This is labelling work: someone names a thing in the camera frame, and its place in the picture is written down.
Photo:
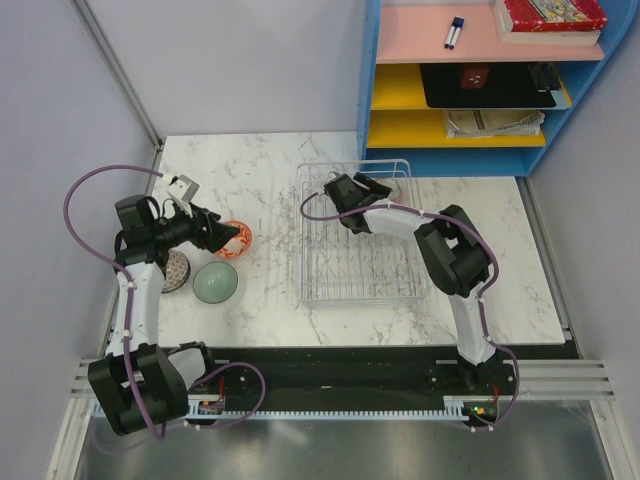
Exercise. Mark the black tablet with red box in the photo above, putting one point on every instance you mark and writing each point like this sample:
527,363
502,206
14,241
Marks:
483,86

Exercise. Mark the spiral bound notebook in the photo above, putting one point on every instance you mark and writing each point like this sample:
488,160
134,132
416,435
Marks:
492,123

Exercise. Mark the white wire dish rack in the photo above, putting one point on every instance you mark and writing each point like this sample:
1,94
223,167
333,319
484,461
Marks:
334,265

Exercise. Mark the black capped marker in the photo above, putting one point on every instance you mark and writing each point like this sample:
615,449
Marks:
452,30

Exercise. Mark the orange and white bowl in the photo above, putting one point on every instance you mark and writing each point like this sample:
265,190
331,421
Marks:
239,244

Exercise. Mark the brown checkered blue-rimmed bowl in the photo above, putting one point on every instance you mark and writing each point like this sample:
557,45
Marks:
177,272

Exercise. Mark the blue shelf unit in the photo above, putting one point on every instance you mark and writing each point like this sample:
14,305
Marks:
394,121

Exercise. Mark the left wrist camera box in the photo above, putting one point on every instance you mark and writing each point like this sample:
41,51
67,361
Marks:
181,190

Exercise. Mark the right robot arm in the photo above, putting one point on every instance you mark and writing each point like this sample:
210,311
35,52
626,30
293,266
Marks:
458,261

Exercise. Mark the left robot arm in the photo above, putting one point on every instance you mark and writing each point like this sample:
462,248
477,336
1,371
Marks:
137,384

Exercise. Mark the pink patterned small bowl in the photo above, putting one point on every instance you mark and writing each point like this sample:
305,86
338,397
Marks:
395,194

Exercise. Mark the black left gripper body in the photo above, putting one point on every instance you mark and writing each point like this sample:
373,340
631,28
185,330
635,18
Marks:
186,230

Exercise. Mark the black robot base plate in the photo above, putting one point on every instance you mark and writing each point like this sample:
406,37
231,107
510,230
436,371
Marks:
346,377

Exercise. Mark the white slotted cable duct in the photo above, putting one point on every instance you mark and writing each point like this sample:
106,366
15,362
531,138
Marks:
202,410

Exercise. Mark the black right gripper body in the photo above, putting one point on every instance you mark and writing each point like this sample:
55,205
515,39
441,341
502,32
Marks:
375,187

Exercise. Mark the pale green ribbed bowl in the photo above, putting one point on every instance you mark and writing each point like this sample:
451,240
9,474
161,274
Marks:
215,282

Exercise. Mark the aluminium corner frame post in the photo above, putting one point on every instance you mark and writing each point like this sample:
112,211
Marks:
107,52

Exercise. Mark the red patterned book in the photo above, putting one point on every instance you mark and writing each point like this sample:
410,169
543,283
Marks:
549,23

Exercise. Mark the blue capped marker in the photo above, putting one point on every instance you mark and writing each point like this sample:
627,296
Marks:
456,36

